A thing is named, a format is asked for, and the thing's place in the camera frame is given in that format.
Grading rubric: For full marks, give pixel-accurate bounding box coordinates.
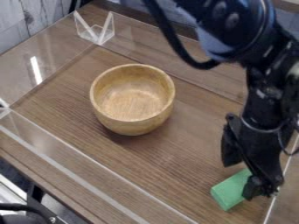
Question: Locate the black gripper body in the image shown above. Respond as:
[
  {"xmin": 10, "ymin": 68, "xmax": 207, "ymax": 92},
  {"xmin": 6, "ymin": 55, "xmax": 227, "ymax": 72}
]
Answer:
[{"xmin": 223, "ymin": 113, "xmax": 294, "ymax": 186}]

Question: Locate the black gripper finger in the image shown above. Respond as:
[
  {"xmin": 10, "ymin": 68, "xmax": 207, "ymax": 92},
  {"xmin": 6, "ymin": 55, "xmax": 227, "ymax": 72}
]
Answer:
[
  {"xmin": 242, "ymin": 175, "xmax": 278, "ymax": 200},
  {"xmin": 221, "ymin": 128, "xmax": 242, "ymax": 167}
]

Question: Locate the green rectangular block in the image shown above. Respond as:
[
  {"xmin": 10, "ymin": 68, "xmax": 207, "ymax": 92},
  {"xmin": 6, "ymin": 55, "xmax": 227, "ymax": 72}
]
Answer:
[{"xmin": 210, "ymin": 169, "xmax": 251, "ymax": 211}]

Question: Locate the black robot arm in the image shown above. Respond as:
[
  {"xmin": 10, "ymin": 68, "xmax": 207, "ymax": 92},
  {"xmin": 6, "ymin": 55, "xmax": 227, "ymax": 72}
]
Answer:
[{"xmin": 143, "ymin": 0, "xmax": 299, "ymax": 200}]

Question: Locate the wooden bowl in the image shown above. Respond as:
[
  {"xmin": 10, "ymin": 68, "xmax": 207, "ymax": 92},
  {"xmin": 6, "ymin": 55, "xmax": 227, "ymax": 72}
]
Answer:
[{"xmin": 90, "ymin": 64, "xmax": 175, "ymax": 136}]

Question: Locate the black table clamp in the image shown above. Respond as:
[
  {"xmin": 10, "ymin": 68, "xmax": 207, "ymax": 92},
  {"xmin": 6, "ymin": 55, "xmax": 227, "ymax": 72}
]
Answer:
[{"xmin": 27, "ymin": 184, "xmax": 69, "ymax": 224}]

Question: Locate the clear acrylic tray wall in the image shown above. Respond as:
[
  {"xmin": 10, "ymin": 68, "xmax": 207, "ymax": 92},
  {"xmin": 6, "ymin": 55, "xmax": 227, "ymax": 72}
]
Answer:
[{"xmin": 0, "ymin": 108, "xmax": 197, "ymax": 224}]

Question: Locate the black cable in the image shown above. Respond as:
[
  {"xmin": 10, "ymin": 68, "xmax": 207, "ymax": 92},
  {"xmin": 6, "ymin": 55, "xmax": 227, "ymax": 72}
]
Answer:
[{"xmin": 0, "ymin": 202, "xmax": 53, "ymax": 224}]

